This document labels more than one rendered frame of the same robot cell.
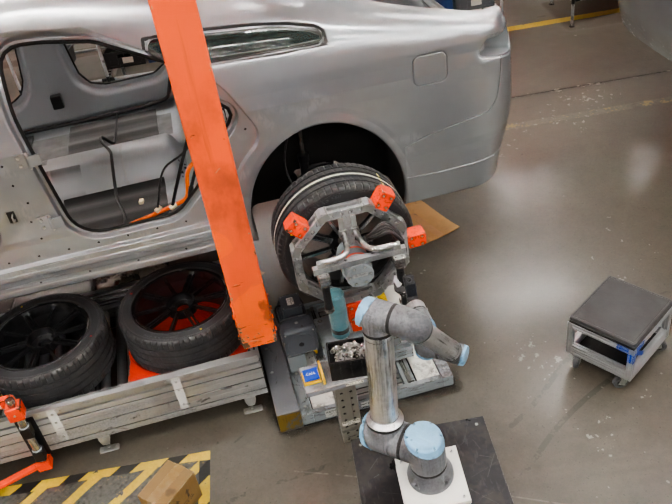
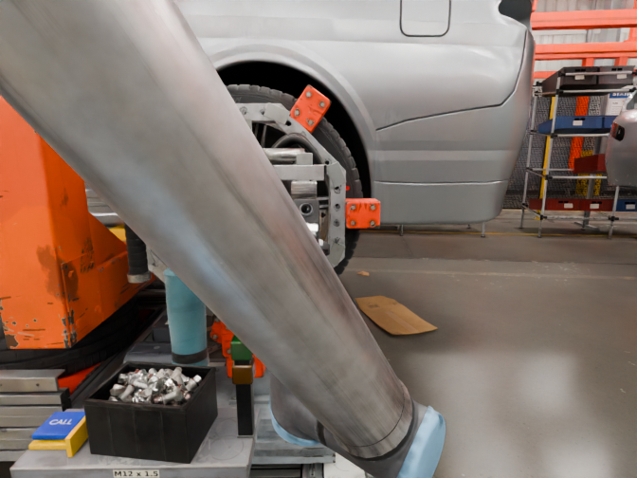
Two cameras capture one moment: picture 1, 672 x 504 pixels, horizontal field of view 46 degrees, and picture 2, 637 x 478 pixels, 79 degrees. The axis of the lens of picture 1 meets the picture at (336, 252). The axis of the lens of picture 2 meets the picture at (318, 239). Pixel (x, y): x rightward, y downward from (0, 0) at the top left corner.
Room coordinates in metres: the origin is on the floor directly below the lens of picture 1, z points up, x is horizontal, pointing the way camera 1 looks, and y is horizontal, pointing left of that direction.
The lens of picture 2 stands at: (1.92, -0.39, 1.00)
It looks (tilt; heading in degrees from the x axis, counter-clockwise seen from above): 12 degrees down; 7
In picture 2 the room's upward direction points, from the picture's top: straight up
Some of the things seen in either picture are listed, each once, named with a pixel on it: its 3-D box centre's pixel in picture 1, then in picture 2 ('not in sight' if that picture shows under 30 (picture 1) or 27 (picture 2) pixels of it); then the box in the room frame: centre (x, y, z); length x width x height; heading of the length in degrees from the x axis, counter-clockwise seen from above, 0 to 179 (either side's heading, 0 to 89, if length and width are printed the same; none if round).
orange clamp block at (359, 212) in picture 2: (414, 236); (360, 212); (2.93, -0.38, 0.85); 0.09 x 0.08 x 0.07; 98
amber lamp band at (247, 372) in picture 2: not in sight; (244, 370); (2.57, -0.16, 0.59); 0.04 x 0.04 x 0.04; 8
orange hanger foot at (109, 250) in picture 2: not in sight; (113, 245); (3.13, 0.48, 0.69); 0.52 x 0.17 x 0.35; 8
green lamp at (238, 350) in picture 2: not in sight; (243, 346); (2.57, -0.16, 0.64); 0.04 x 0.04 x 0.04; 8
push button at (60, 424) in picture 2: (310, 375); (62, 427); (2.52, 0.20, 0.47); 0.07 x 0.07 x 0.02; 8
